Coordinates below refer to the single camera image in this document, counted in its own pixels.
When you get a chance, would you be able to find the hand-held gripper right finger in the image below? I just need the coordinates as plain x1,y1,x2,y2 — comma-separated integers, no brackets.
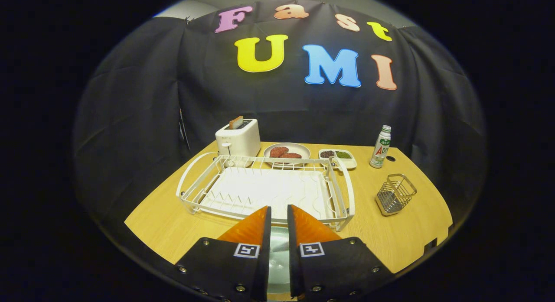
287,204,396,302

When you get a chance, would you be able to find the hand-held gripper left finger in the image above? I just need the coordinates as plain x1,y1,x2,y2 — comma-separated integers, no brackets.
175,205,272,302

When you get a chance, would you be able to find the light green plate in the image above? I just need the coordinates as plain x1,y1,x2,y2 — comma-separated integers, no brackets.
267,226,292,294

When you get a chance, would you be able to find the white wire dish rack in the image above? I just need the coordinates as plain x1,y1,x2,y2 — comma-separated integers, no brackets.
176,152,356,232

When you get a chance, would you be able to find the metal wire basket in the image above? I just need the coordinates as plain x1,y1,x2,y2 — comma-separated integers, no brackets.
375,174,418,217

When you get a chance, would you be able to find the beige round plate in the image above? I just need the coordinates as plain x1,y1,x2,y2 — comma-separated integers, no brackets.
263,142,311,168

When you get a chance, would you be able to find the white drip tray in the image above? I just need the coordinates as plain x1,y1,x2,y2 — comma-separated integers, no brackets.
202,167,334,220

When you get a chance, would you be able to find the white divided tray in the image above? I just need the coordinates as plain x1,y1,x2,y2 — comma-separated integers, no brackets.
319,149,358,170

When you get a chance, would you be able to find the white drink bottle green label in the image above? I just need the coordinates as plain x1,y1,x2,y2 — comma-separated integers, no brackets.
369,125,392,169

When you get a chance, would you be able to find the white toaster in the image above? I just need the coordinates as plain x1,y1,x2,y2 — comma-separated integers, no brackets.
215,119,261,167

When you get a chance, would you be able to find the black backdrop cloth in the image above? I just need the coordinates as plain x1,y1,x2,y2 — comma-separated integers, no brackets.
72,0,488,233

